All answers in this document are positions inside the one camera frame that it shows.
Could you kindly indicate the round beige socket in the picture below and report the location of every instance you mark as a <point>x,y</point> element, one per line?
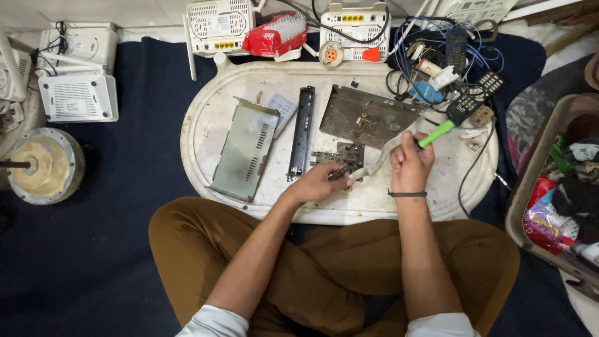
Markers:
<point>331,55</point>

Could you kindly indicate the brown trousers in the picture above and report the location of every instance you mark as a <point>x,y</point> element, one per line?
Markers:
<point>327,271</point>

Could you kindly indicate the white plug adapter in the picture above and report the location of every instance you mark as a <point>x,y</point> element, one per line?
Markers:
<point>443,77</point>

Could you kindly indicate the small white bottle cap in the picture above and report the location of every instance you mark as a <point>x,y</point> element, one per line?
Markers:
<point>221,60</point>

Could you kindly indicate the round metal motor housing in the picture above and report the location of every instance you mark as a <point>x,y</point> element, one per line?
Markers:
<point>44,166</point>

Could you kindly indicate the person's right hand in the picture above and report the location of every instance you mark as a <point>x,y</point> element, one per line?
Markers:
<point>412,168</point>

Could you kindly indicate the white router with grille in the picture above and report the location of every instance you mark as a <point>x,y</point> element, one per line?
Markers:
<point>472,9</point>

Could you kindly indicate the red and white plastic packet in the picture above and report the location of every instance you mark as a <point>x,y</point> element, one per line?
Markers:
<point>271,37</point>

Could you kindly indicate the small pale grey remote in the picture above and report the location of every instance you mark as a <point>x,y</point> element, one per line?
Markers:
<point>283,110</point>

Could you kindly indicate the white vented router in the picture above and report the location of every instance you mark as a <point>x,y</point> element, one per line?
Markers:
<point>77,98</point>

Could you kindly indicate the black remote with white buttons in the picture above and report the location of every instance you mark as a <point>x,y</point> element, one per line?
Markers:
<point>470,100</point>

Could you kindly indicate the person's left fingers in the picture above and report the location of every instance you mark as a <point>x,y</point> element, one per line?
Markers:
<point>339,180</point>

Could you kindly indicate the orange plastic cap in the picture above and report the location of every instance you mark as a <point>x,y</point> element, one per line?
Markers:
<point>371,55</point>

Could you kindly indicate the grey vented metal cover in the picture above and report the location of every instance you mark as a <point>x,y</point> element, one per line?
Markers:
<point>245,149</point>

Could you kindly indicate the blue tape roll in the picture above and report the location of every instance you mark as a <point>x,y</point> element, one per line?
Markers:
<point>426,92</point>

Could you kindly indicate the white oval tray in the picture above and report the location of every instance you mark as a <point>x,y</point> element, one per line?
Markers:
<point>210,121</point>

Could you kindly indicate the dark slim remote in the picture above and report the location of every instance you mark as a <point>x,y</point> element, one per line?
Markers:
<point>456,49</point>

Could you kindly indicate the beige crate of clutter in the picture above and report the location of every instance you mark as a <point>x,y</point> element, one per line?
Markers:
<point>561,187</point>

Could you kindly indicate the white router with yellow ports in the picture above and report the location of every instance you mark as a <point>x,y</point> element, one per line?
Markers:
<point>358,28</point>

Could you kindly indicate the small white socket piece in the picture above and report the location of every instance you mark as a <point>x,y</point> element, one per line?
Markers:
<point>473,146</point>

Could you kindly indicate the white router partly seen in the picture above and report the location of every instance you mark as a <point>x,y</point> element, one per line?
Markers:
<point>11,75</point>

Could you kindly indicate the white shirt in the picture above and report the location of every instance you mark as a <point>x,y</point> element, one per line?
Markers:
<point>213,325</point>

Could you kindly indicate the white router with antenna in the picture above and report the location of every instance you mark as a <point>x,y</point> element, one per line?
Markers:
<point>220,25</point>

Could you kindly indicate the black front panel strip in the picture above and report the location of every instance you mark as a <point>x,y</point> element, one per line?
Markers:
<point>302,133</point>

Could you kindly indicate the black wristband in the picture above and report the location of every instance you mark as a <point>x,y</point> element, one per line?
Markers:
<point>407,193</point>

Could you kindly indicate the grey patterned cloth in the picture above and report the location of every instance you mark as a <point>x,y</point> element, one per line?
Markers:
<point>529,117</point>

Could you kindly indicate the dark blue floor mat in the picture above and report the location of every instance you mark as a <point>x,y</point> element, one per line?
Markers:
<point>93,262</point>

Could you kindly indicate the dark metal chassis plate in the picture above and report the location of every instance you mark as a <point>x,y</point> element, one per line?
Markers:
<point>365,114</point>

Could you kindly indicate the person's left hand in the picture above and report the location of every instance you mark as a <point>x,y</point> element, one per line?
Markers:
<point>312,185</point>

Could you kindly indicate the beige switch box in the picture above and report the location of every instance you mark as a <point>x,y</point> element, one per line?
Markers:
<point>482,116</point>

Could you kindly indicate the small green circuit board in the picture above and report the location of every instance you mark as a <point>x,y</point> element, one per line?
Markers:
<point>348,154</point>

